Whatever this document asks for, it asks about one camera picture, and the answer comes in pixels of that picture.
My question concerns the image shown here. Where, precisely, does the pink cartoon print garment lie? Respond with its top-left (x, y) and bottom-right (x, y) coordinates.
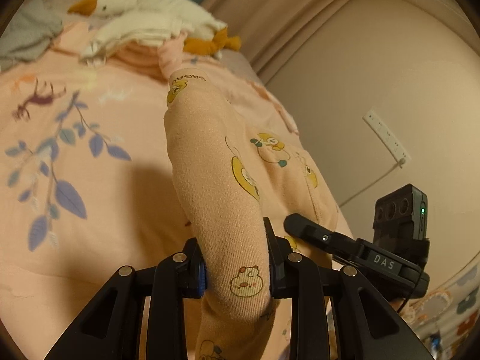
top-left (164, 68), bottom-right (351, 359)

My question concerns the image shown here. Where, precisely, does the floral patterned sleeve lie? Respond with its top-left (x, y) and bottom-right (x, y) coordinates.
top-left (400, 256), bottom-right (479, 359)

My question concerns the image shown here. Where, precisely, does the white power strip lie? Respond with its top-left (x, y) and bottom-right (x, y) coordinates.
top-left (363, 110), bottom-right (411, 167)

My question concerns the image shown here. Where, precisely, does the pink printed duvet cover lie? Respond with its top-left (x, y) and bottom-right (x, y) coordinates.
top-left (1, 23), bottom-right (307, 359)

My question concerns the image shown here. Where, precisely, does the pink folded garment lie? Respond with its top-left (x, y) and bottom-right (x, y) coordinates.
top-left (110, 33), bottom-right (186, 81)

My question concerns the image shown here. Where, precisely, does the white goose plush toy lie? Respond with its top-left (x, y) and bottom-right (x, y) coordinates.
top-left (67, 0), bottom-right (242, 59)

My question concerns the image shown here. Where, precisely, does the white folded garment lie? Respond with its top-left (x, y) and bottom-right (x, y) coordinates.
top-left (79, 10), bottom-right (194, 65)

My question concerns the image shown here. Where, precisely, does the grey garment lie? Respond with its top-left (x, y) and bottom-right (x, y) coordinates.
top-left (1, 0), bottom-right (64, 72)

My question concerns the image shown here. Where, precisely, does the black tracking camera box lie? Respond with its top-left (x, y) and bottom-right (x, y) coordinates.
top-left (373, 184), bottom-right (431, 268)

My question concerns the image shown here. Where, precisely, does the white power cable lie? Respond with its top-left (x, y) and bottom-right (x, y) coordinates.
top-left (337, 158), bottom-right (408, 207)

